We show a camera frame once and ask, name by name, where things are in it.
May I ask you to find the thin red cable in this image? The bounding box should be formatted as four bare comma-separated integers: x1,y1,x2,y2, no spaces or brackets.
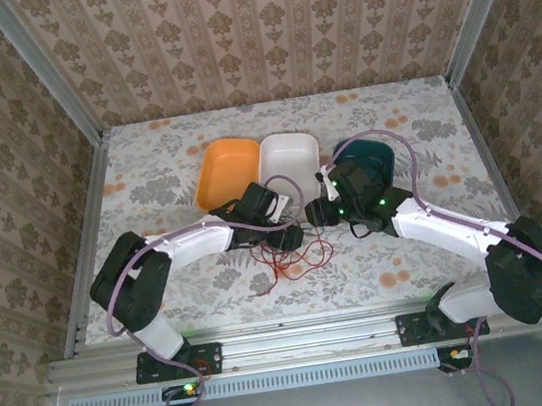
246,214,340,297

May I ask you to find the dark teal plastic tray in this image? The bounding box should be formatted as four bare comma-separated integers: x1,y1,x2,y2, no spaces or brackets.
325,133,400,200

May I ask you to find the orange plastic tray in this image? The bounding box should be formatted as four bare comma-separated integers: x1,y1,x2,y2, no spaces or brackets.
187,133,269,215

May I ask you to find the white plastic tray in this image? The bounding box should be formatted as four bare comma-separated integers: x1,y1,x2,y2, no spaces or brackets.
252,128,328,215

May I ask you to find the small controller board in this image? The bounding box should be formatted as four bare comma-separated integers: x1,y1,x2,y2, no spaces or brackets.
435,342,478,376
160,380,206,406

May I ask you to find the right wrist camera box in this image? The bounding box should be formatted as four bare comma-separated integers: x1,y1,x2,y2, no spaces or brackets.
315,165,341,203

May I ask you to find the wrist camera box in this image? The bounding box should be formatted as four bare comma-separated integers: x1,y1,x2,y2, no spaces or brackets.
264,192,296,226
315,165,341,203

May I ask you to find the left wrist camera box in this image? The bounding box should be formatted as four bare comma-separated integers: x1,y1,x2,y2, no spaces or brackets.
264,192,296,226

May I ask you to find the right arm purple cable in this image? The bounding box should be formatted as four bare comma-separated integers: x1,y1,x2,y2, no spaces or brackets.
315,106,542,406

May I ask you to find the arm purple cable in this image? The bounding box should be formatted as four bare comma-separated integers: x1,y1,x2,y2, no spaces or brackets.
315,106,542,406
90,172,332,406

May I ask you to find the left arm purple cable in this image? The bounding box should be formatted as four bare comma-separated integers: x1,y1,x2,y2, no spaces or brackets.
90,172,332,406

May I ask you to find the long aluminium mounting rail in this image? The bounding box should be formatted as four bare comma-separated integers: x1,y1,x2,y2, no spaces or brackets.
42,279,542,400

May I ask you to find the slotted grey cable duct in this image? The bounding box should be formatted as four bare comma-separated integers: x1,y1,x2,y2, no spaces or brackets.
64,345,444,406

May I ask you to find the aluminium table side rail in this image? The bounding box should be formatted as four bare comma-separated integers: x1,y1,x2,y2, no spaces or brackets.
444,68,531,240
33,129,139,362

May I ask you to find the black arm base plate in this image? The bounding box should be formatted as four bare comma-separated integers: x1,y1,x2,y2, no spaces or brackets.
395,302,491,349
132,339,225,386

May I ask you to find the aluminium frame post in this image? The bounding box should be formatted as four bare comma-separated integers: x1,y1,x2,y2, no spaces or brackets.
432,0,542,90
0,0,106,157

